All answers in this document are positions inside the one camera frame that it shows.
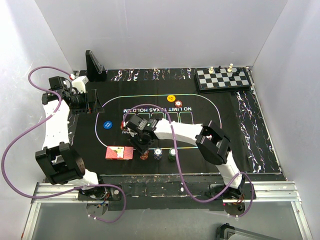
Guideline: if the black white chess board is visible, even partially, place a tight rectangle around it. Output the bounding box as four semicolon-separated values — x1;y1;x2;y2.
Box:
194;67;252;94

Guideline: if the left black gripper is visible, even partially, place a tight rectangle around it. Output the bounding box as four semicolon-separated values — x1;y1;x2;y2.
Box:
69;89;104;115

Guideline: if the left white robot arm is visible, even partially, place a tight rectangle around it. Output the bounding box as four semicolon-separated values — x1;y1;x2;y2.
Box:
35;76;108;200

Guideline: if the black poker table mat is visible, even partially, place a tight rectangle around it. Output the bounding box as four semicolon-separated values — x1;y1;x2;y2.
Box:
68;75;281;175

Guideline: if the black device bottom corner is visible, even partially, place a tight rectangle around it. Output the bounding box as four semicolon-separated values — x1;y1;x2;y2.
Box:
216;223;276;240

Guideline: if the green poker chip stack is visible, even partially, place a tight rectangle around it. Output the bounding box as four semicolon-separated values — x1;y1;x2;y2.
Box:
168;148;177;162

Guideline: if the black card shoe holder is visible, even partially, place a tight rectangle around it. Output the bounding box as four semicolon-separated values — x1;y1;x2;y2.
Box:
85;50;107;82

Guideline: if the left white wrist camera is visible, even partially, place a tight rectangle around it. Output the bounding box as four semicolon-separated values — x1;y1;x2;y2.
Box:
71;75;89;94

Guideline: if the aluminium rail frame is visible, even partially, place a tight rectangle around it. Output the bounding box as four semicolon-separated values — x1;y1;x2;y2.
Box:
33;171;312;240

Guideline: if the blue poker chip stack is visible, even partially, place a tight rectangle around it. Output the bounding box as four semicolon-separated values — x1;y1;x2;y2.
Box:
153;147;163;160

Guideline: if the yellow big blind button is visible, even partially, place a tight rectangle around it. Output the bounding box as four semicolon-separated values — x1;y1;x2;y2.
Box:
166;95;176;103

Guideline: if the red poker chip stack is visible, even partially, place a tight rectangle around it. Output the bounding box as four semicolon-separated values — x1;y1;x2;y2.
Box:
140;149;149;160

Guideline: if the blue small blind button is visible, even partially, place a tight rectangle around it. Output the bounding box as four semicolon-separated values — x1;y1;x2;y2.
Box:
103;120;113;130

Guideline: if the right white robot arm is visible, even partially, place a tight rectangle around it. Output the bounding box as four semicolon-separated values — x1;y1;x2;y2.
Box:
121;115;245;199

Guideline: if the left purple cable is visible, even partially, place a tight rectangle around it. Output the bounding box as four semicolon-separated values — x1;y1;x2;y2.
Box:
0;66;127;224

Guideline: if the red playing card deck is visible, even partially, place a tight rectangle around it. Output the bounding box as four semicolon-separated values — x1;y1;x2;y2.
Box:
105;146;134;161

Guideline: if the white chess piece tall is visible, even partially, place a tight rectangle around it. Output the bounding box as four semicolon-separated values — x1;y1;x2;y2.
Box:
227;63;234;73

